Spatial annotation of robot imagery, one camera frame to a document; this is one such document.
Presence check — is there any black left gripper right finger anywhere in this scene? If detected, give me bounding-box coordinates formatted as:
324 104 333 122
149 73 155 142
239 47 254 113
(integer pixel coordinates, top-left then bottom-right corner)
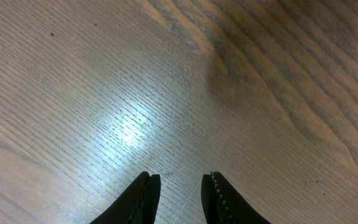
201 172 270 224

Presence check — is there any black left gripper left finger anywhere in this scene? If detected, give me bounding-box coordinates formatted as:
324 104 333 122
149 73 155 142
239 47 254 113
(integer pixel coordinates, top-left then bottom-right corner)
90 171 161 224

